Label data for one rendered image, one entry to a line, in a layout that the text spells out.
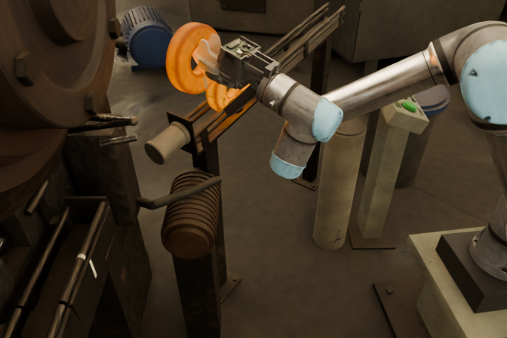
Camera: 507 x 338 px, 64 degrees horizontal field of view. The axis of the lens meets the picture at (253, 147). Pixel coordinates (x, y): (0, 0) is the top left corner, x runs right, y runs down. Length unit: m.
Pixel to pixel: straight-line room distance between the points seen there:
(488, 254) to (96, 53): 0.98
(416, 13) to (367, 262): 1.64
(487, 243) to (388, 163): 0.40
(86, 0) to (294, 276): 1.22
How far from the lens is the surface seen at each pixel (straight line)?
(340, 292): 1.48
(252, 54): 0.82
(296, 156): 0.83
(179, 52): 0.87
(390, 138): 1.33
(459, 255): 1.19
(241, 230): 1.62
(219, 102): 1.02
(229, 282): 1.47
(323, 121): 0.77
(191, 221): 0.94
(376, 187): 1.46
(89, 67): 0.49
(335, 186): 1.35
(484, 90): 0.72
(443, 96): 1.73
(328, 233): 1.51
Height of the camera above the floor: 1.21
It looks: 37 degrees down
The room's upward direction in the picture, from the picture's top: straight up
